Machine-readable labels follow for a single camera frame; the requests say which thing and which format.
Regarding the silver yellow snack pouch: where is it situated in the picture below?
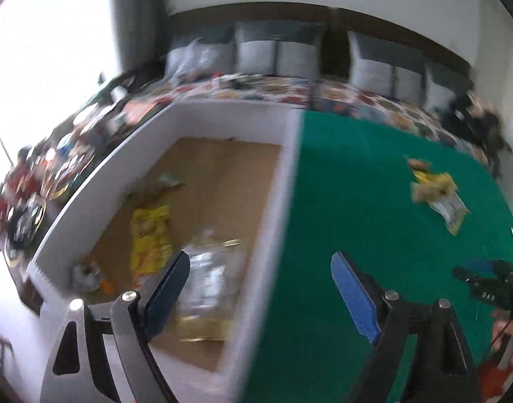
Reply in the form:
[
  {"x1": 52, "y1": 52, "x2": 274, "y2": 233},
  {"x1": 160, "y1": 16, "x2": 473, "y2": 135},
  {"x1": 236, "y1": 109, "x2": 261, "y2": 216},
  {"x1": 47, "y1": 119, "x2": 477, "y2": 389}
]
[{"x1": 429, "y1": 193, "x2": 470, "y2": 236}]

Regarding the white yellow snack pack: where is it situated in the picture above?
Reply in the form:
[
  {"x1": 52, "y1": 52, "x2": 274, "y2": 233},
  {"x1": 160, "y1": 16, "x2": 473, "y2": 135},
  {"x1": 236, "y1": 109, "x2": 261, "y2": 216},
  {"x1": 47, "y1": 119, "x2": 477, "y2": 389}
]
[{"x1": 411, "y1": 170, "x2": 458, "y2": 203}]

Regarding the person hand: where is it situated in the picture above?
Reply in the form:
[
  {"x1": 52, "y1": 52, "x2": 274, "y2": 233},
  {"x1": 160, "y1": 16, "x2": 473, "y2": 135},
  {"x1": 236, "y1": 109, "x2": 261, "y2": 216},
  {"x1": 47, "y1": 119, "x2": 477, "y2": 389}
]
[{"x1": 490, "y1": 307, "x2": 513, "y2": 370}]

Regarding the green velvet blanket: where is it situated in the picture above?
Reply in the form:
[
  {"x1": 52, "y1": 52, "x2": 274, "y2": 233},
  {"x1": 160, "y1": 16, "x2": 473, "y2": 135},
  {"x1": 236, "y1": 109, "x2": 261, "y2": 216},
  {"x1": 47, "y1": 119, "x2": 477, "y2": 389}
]
[{"x1": 241, "y1": 111, "x2": 513, "y2": 402}]

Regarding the clear yellow pouch in box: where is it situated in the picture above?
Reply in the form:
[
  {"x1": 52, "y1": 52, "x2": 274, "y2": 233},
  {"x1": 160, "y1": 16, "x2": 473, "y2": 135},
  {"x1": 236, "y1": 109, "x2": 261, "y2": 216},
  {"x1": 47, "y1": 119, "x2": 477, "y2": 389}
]
[{"x1": 176, "y1": 230, "x2": 247, "y2": 342}]

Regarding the yellow snack bag in box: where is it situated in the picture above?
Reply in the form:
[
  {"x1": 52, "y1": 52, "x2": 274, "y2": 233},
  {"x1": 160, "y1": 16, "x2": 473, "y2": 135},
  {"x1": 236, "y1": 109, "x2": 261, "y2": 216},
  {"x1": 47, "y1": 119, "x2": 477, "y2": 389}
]
[{"x1": 130, "y1": 205, "x2": 173, "y2": 282}]

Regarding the clear wrapped brown bun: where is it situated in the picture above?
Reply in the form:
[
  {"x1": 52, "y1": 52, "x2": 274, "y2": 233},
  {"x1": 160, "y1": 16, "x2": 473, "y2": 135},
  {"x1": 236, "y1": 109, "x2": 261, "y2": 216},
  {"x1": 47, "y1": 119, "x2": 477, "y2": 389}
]
[{"x1": 408, "y1": 158, "x2": 430, "y2": 173}]

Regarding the black bag pile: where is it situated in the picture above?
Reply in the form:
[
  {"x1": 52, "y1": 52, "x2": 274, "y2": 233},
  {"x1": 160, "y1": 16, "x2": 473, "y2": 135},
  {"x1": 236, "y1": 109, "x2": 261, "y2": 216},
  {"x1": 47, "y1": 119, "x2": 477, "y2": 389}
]
[{"x1": 436, "y1": 90, "x2": 512, "y2": 179}]

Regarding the floral bed sheet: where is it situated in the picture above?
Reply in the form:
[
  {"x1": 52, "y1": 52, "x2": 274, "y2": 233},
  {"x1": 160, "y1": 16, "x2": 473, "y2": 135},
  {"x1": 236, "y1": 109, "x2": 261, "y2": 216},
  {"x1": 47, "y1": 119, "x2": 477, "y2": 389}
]
[{"x1": 0, "y1": 73, "x2": 493, "y2": 257}]

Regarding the grey pillow far right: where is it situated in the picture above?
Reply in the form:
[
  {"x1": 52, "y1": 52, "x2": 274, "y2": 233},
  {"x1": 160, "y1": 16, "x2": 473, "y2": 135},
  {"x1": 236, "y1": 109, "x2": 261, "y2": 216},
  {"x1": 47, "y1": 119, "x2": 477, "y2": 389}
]
[{"x1": 423, "y1": 60, "x2": 474, "y2": 112}]

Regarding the grey pillow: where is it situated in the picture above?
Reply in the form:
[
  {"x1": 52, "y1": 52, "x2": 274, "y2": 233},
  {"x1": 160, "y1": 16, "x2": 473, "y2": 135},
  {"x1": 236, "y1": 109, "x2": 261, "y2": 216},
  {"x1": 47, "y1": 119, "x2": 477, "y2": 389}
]
[
  {"x1": 423, "y1": 60, "x2": 474, "y2": 112},
  {"x1": 348, "y1": 32, "x2": 425, "y2": 106},
  {"x1": 164, "y1": 37, "x2": 236, "y2": 80},
  {"x1": 236, "y1": 20, "x2": 326, "y2": 80}
]

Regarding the white storage box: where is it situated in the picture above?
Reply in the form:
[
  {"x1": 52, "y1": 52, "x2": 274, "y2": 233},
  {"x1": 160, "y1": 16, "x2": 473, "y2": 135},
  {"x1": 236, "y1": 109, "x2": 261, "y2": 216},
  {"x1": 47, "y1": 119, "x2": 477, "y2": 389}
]
[{"x1": 30, "y1": 100, "x2": 304, "y2": 402}]

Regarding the grey pillow centre right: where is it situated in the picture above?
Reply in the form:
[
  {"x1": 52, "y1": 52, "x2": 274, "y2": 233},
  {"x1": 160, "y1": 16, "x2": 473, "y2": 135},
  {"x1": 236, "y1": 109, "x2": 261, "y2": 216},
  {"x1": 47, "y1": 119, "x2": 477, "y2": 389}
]
[{"x1": 348, "y1": 32, "x2": 425, "y2": 106}]

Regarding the dark wooden headboard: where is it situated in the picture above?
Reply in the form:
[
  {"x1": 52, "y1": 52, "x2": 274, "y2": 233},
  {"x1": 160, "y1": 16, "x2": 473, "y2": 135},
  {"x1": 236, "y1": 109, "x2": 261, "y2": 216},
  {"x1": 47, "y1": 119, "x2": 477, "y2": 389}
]
[{"x1": 167, "y1": 1, "x2": 471, "y2": 79}]

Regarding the grey pillow far left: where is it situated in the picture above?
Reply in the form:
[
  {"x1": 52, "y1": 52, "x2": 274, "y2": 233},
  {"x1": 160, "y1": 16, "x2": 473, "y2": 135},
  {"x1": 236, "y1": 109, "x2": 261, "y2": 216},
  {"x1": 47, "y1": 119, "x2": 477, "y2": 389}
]
[{"x1": 164, "y1": 37, "x2": 236, "y2": 80}]

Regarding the grey pillow centre left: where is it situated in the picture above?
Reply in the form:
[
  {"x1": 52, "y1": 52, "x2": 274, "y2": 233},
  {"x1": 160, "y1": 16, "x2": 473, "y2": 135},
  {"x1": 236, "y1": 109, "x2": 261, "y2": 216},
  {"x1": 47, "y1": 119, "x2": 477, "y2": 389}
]
[{"x1": 236, "y1": 20, "x2": 326, "y2": 80}]

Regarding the grey curtain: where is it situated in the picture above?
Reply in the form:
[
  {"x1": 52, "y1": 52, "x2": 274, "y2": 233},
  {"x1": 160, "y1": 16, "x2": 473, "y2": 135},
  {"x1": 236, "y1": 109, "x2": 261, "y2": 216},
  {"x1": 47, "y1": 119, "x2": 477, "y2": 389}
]
[{"x1": 111, "y1": 0, "x2": 168, "y2": 72}]

